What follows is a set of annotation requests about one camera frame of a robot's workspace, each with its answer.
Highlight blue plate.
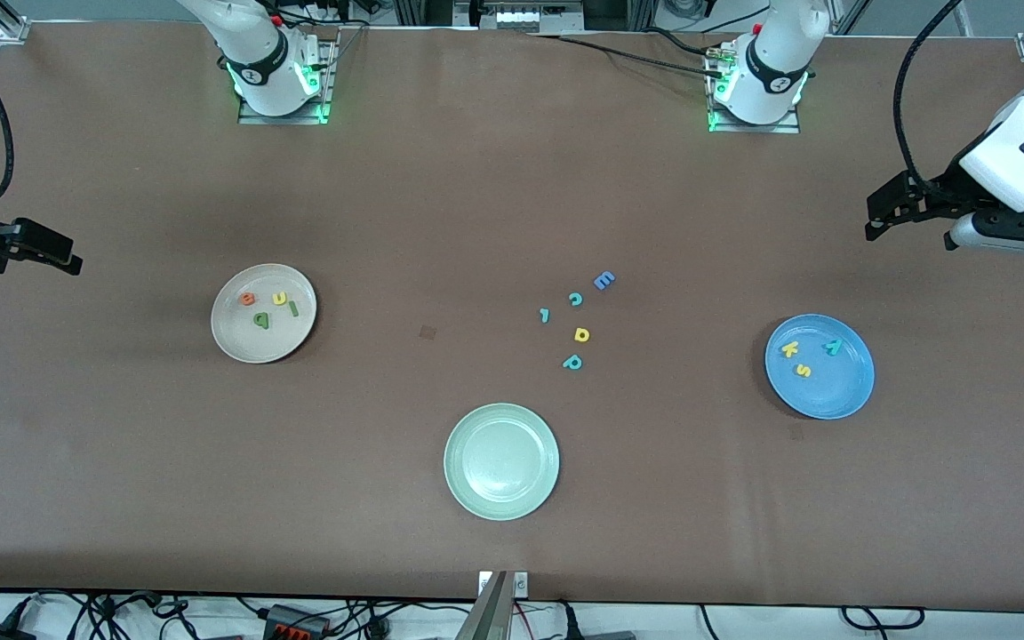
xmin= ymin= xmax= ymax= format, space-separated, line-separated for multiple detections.
xmin=764 ymin=314 xmax=876 ymax=420

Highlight beige brown plate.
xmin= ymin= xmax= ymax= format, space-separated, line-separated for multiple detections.
xmin=211 ymin=263 xmax=318 ymax=364

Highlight brown table cloth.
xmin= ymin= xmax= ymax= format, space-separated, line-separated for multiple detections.
xmin=0 ymin=22 xmax=1024 ymax=614

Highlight black orange power strip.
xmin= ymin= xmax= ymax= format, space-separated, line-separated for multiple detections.
xmin=263 ymin=604 xmax=332 ymax=640

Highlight pale green plate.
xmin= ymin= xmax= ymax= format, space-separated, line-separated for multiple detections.
xmin=444 ymin=403 xmax=561 ymax=522

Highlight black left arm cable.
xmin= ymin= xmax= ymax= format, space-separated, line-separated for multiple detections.
xmin=894 ymin=0 xmax=962 ymax=183

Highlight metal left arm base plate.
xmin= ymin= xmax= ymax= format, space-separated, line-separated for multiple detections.
xmin=708 ymin=40 xmax=803 ymax=135

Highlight short black table cable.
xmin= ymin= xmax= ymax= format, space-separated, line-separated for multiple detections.
xmin=641 ymin=27 xmax=717 ymax=56

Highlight long black table cable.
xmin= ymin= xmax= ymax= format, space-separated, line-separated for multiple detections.
xmin=525 ymin=31 xmax=731 ymax=79

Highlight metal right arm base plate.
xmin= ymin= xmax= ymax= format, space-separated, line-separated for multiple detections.
xmin=238 ymin=36 xmax=337 ymax=125

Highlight tangled black floor cables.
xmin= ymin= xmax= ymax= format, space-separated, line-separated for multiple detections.
xmin=0 ymin=590 xmax=202 ymax=640

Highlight looped black floor cable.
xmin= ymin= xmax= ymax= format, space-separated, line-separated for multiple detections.
xmin=839 ymin=606 xmax=927 ymax=634

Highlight grey metal bracket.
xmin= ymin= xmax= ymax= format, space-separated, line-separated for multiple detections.
xmin=457 ymin=571 xmax=531 ymax=640

